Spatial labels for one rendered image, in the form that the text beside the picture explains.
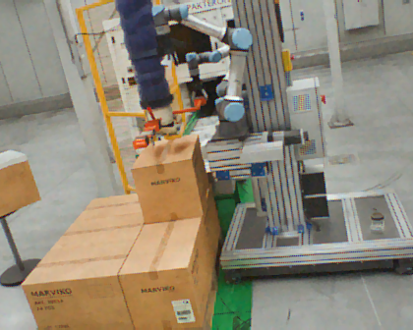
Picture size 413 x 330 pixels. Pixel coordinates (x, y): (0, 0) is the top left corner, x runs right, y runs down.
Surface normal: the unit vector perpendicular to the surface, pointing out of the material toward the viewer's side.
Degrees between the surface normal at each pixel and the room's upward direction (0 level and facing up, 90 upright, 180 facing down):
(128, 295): 90
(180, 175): 90
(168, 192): 90
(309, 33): 90
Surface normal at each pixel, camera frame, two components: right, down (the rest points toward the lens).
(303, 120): -0.20, 0.35
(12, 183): 0.65, 0.11
